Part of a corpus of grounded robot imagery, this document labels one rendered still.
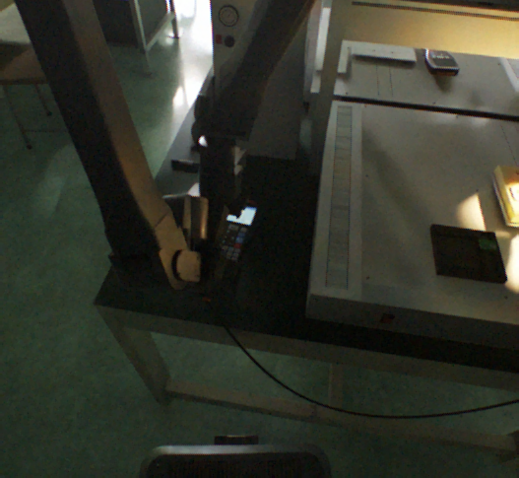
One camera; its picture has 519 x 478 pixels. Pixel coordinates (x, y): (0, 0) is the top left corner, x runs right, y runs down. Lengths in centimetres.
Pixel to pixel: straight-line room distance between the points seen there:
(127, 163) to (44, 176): 205
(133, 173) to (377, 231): 56
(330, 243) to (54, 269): 144
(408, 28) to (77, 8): 63
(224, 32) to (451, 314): 74
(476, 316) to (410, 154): 44
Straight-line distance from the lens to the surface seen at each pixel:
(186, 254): 46
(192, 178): 107
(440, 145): 111
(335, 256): 78
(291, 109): 102
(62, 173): 242
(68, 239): 207
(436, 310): 78
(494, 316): 82
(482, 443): 153
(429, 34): 88
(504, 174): 104
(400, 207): 91
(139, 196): 42
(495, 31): 91
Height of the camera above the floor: 148
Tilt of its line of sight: 49 degrees down
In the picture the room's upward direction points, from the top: 1 degrees clockwise
